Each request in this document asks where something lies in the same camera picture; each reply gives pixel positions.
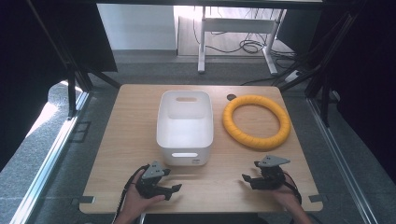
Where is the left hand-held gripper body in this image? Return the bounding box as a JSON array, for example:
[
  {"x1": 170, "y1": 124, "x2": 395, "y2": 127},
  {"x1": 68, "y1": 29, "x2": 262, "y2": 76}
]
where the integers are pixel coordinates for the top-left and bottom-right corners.
[{"x1": 135, "y1": 161, "x2": 167, "y2": 200}]

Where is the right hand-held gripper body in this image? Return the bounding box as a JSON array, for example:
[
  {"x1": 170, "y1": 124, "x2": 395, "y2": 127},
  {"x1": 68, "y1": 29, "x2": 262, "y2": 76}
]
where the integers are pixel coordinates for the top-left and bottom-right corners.
[{"x1": 248, "y1": 154, "x2": 291, "y2": 191}]

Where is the white plastic storage bin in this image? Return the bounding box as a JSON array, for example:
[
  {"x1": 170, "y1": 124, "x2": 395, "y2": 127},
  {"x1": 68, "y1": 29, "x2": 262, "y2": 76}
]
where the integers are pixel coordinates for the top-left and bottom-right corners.
[{"x1": 156, "y1": 90, "x2": 215, "y2": 167}]

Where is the yellow ring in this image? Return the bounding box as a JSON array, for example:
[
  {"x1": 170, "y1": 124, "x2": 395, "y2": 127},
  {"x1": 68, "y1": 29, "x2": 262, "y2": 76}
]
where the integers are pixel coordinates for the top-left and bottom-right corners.
[{"x1": 221, "y1": 94, "x2": 292, "y2": 151}]

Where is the person's left hand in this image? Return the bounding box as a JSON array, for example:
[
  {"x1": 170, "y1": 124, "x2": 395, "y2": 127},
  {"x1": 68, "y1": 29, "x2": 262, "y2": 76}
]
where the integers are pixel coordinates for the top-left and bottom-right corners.
[{"x1": 121, "y1": 169, "x2": 166, "y2": 217}]

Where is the person's right hand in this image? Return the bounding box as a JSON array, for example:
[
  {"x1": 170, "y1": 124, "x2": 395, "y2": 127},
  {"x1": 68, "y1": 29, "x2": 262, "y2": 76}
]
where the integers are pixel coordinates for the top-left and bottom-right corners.
[{"x1": 270, "y1": 181, "x2": 302, "y2": 213}]

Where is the white power strip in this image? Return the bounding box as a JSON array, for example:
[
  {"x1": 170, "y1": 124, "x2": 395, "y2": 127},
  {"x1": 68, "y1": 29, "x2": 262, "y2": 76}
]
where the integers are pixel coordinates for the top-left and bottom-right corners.
[{"x1": 284, "y1": 69, "x2": 303, "y2": 84}]

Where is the black metal stand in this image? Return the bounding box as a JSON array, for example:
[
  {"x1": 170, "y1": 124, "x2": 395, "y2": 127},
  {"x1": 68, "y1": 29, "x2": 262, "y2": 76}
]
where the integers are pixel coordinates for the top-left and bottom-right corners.
[
  {"x1": 278, "y1": 0, "x2": 372, "y2": 128},
  {"x1": 26, "y1": 0, "x2": 122, "y2": 119}
]

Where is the black curtain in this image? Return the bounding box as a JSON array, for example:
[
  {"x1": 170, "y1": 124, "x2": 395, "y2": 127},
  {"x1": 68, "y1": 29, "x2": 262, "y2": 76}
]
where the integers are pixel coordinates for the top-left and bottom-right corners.
[
  {"x1": 276, "y1": 0, "x2": 396, "y2": 185},
  {"x1": 0, "y1": 0, "x2": 119, "y2": 173}
]

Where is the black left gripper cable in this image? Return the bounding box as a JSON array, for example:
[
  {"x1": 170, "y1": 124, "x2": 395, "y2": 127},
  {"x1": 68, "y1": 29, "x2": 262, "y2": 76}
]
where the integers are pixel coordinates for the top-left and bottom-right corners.
[{"x1": 113, "y1": 163, "x2": 151, "y2": 223}]

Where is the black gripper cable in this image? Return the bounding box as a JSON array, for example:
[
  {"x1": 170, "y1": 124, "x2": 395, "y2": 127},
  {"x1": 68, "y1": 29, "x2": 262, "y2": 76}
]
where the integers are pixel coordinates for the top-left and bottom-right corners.
[
  {"x1": 280, "y1": 172, "x2": 303, "y2": 205},
  {"x1": 113, "y1": 163, "x2": 151, "y2": 223}
]

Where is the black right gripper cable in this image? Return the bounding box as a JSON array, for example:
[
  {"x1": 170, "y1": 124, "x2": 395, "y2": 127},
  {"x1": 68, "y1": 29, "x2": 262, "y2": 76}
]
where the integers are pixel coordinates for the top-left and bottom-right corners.
[{"x1": 280, "y1": 172, "x2": 303, "y2": 205}]

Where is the aluminium floor rail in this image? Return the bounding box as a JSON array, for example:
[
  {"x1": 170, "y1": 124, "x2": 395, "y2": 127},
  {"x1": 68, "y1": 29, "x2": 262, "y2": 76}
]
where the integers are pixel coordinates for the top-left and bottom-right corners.
[
  {"x1": 305, "y1": 96, "x2": 380, "y2": 224},
  {"x1": 8, "y1": 91, "x2": 92, "y2": 224}
]

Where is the black floor cables bundle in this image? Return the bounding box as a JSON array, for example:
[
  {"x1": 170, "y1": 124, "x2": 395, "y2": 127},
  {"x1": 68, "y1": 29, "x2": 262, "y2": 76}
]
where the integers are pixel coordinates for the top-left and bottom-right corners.
[{"x1": 191, "y1": 6, "x2": 298, "y2": 68}]

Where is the white metal desk frame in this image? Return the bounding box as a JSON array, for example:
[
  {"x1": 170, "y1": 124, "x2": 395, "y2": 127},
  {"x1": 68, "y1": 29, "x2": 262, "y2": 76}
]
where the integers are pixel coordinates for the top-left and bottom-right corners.
[{"x1": 197, "y1": 6, "x2": 287, "y2": 76}]

